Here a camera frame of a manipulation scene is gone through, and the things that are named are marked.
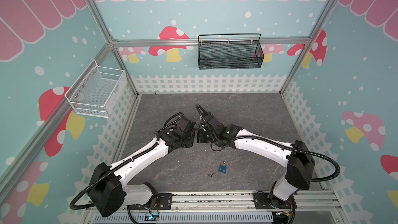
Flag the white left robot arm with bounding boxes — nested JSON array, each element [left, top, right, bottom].
[[88, 116, 197, 217]]

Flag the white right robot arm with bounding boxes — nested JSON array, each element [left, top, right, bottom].
[[198, 112, 315, 209]]

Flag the blue padlock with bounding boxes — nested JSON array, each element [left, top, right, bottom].
[[218, 161, 227, 174]]

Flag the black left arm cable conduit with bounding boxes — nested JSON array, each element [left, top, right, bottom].
[[69, 111, 184, 211]]

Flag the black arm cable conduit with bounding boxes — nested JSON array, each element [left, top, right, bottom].
[[69, 111, 184, 211], [195, 104, 341, 183]]

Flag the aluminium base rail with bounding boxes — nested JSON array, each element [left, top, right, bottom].
[[83, 190, 349, 224]]

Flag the black mesh wall basket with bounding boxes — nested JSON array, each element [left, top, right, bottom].
[[198, 33, 264, 70]]

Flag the white wire wall basket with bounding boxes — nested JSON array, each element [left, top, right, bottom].
[[65, 60, 127, 118]]

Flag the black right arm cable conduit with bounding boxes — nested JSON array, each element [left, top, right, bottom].
[[195, 104, 341, 183]]

